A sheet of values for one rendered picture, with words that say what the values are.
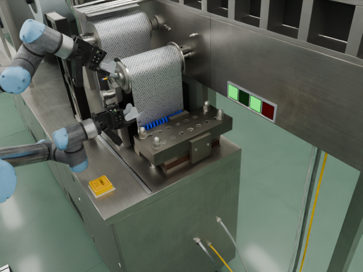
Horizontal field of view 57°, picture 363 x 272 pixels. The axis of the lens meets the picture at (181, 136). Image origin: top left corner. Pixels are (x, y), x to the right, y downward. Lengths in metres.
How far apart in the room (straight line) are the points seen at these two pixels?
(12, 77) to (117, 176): 0.57
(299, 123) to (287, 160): 1.77
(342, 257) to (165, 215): 0.75
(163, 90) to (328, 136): 0.68
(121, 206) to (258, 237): 1.24
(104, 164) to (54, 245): 1.09
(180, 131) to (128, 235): 0.46
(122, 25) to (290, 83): 0.77
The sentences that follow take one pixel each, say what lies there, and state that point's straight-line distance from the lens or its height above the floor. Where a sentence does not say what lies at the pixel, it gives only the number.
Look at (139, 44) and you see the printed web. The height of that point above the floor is 1.29.
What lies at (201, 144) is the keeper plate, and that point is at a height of 0.99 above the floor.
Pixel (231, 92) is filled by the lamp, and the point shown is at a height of 1.18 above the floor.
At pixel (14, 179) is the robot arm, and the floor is 1.18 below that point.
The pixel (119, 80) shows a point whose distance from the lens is 1.34.
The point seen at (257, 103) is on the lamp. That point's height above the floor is 1.19.
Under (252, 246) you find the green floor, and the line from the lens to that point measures 2.26.
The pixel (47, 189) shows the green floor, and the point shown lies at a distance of 2.87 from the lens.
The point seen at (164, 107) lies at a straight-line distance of 1.45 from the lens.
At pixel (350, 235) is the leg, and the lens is 1.50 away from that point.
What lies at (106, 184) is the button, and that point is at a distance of 1.34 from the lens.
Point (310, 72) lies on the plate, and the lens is 1.06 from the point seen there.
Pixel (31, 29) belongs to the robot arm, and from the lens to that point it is 1.16.
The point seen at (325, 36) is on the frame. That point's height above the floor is 1.46.
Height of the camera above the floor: 1.81
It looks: 35 degrees down
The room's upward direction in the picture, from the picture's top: 4 degrees counter-clockwise
